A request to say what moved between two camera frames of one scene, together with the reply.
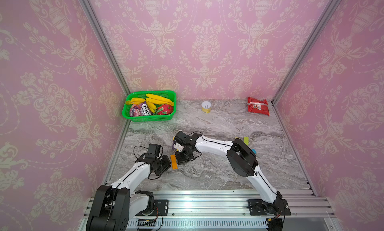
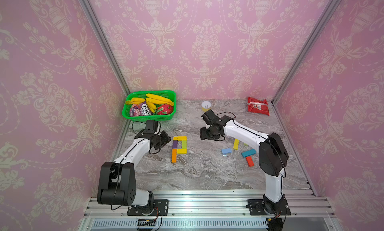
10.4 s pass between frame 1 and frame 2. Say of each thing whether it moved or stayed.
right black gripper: moved
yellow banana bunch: stayed
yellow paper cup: stayed
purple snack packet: stayed
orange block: moved
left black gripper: moved
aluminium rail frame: stayed
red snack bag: stayed
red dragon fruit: stayed
